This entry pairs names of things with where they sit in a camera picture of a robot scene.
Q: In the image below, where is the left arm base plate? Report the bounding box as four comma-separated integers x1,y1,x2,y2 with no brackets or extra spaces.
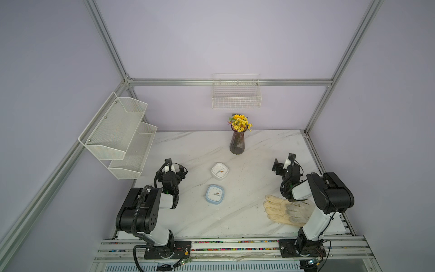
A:
143,236,192,260

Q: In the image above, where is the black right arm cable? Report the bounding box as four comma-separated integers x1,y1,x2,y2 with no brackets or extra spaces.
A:
279,159,337,239

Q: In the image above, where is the aluminium frame profile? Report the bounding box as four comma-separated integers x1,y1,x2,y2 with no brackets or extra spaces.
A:
1,1,383,270

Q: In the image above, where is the white two-tier mesh shelf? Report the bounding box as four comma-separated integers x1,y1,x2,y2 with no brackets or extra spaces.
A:
78,93,157,180

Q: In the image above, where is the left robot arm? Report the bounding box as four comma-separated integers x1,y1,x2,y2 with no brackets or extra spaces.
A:
115,159,188,247

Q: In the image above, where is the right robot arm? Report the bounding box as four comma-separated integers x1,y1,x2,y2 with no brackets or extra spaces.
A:
263,153,355,242

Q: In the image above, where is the dark glass vase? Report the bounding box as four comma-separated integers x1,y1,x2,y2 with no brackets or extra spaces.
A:
230,126,245,155

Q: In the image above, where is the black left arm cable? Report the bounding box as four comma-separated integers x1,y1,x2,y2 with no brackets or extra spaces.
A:
130,161,189,272

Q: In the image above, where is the yellow flower bouquet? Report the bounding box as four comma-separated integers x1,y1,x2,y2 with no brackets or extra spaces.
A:
228,114,253,133

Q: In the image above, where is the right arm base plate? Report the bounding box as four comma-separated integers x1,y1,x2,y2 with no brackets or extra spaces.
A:
278,239,326,259

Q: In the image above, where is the light blue alarm clock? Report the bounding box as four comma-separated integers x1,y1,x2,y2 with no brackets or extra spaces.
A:
205,185,224,205

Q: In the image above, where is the cream work glove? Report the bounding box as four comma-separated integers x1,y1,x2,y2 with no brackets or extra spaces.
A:
263,195,316,227

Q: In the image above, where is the white wire wall basket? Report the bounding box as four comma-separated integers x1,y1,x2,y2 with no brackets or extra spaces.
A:
211,74,262,109

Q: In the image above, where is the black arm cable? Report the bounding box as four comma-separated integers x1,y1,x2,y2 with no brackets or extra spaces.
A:
279,159,337,239
130,161,189,272

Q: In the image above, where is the aluminium front rail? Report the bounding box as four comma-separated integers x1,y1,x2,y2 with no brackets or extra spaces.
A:
90,235,382,272

